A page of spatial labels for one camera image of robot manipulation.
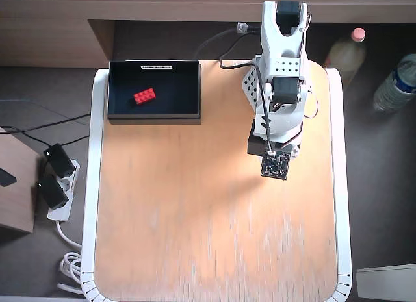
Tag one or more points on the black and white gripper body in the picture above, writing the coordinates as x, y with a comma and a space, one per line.
255, 145

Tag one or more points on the red lego brick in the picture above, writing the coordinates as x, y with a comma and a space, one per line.
144, 96

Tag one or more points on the white flat box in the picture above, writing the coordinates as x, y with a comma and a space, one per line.
386, 281

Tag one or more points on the wooden desk shelf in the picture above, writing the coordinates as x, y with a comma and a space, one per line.
45, 39

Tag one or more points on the bare camera circuit board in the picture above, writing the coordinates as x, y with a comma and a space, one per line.
275, 167

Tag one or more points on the clear blue labelled water bottle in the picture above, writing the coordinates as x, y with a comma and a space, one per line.
395, 84

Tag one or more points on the white power strip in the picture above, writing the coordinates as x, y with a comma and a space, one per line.
61, 211

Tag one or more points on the pink capped juice bottle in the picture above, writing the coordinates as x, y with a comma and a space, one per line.
346, 56

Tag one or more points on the wooden cabinet box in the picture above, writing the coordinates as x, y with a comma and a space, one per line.
16, 204

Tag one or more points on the white table frame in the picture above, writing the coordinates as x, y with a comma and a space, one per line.
92, 172

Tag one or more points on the black power adapter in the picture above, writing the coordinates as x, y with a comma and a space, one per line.
61, 160
52, 191

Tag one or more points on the dark cardboard bin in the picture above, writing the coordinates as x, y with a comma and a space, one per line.
152, 115

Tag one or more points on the small black flat object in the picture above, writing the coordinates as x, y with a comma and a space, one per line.
6, 178

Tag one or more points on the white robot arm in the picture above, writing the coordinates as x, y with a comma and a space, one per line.
282, 66

